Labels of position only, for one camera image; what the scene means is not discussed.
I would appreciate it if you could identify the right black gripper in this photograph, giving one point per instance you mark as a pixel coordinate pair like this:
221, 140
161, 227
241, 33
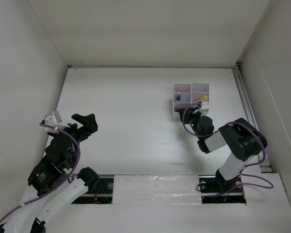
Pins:
187, 114

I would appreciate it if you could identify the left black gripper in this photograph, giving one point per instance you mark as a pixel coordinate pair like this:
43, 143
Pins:
89, 122

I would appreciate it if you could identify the orange capped marker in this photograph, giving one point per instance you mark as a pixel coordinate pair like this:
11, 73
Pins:
204, 97

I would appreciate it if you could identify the red highlighter pen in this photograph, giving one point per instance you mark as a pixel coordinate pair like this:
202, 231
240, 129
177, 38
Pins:
178, 90

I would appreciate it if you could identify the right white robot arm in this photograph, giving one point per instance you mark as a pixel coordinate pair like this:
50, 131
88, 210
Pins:
243, 140

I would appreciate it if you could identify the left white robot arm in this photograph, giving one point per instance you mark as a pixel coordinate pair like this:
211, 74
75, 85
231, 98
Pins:
51, 186

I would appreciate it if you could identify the left white compartment container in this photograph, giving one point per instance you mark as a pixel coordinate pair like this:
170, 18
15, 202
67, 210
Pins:
185, 98

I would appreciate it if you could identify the white compartment container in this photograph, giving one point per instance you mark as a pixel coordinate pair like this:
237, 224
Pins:
197, 90
185, 98

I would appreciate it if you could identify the right white compartment container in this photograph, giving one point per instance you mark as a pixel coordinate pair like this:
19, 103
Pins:
197, 90

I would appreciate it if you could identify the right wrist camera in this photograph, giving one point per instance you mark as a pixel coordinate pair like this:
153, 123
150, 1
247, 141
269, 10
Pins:
202, 107

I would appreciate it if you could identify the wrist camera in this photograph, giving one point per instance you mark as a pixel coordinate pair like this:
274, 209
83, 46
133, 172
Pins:
202, 107
54, 120

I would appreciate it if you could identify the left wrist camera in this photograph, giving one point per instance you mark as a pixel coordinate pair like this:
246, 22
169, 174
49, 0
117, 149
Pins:
54, 120

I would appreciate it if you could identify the aluminium side rail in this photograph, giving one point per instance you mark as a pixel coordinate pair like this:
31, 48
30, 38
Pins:
264, 165

